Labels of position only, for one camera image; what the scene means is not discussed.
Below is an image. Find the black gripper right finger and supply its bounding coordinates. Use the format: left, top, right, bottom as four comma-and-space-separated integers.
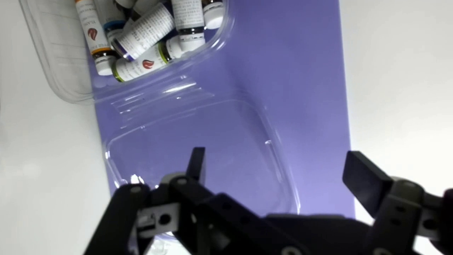
342, 150, 453, 255

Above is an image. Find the white bottle blue band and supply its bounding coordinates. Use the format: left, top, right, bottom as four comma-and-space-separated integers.
102, 12, 128, 45

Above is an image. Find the white bottle orange band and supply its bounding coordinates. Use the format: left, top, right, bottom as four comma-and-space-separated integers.
74, 0, 121, 77

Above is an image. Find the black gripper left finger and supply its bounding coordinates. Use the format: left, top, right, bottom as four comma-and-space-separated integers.
84, 145, 260, 255

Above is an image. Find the clear plastic lid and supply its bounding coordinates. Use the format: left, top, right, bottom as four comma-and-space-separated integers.
101, 96, 303, 219

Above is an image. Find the purple rectangular mat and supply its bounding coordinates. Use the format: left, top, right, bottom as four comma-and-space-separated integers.
90, 0, 357, 219

